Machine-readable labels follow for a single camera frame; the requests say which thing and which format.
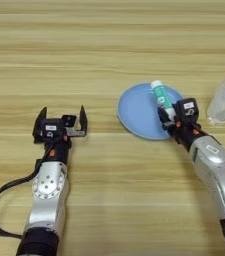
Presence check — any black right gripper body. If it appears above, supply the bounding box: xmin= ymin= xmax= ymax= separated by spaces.
xmin=161 ymin=120 xmax=212 ymax=153

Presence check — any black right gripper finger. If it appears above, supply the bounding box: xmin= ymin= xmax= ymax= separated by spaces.
xmin=157 ymin=106 xmax=172 ymax=130

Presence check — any small black white cube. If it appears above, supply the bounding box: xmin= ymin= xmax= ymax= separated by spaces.
xmin=61 ymin=114 xmax=78 ymax=128

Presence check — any clear bottle red cap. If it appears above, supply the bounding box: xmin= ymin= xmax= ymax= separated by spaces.
xmin=206 ymin=64 xmax=225 ymax=127

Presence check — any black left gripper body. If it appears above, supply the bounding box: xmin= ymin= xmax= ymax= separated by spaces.
xmin=41 ymin=127 xmax=87 ymax=166

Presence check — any black labelled box, left gripper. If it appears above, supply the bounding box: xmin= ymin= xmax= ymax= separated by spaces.
xmin=40 ymin=119 xmax=66 ymax=140

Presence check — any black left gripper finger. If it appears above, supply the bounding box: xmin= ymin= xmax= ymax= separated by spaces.
xmin=32 ymin=106 xmax=48 ymax=144
xmin=78 ymin=105 xmax=88 ymax=134

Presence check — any black labelled box, right gripper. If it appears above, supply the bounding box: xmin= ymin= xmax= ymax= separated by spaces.
xmin=174 ymin=97 xmax=200 ymax=125

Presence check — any blue round plate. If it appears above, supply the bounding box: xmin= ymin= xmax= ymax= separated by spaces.
xmin=116 ymin=82 xmax=185 ymax=141

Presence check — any white green glue stick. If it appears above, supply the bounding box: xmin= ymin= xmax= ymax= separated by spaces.
xmin=150 ymin=79 xmax=177 ymax=121

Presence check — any black labelled box, gripper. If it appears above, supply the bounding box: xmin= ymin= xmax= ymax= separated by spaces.
xmin=174 ymin=97 xmax=200 ymax=125
xmin=40 ymin=119 xmax=66 ymax=140

